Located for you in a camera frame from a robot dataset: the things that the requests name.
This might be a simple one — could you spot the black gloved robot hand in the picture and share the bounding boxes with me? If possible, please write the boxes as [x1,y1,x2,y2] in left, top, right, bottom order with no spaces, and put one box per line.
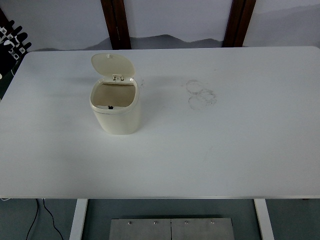
[0,20,32,79]

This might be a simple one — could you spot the cream plastic trash can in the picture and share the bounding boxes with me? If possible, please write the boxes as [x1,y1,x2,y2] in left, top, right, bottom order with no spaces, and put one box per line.
[90,53,142,135]

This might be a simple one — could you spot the left white table leg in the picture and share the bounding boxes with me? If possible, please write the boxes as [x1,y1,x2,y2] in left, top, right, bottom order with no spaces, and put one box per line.
[69,199,88,240]

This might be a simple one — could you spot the white table leg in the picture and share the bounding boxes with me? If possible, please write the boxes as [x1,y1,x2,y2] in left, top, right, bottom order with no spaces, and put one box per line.
[69,199,88,240]
[254,198,275,240]

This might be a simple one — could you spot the right white table leg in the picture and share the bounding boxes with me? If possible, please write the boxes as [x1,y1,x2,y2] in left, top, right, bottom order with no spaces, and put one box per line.
[254,198,275,240]

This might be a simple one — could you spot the dark wooden post far left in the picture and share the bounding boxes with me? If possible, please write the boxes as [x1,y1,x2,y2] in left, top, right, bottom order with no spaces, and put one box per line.
[0,8,9,27]

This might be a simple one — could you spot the left dark wooden frame post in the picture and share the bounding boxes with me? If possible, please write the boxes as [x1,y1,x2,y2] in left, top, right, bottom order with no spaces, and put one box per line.
[100,0,132,50]

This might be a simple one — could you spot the dark wooden frame post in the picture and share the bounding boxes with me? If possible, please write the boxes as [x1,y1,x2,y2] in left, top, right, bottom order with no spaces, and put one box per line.
[222,0,256,48]
[100,0,132,50]

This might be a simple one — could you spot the black cable on floor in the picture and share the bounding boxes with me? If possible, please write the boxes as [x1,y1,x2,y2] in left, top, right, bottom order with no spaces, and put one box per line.
[25,198,65,240]

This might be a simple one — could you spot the right dark wooden frame post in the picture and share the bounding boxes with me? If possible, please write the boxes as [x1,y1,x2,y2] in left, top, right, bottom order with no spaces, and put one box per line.
[222,0,256,48]

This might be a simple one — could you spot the grey metal base plate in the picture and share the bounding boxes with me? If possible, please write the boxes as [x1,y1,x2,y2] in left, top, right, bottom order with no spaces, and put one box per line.
[109,218,235,240]

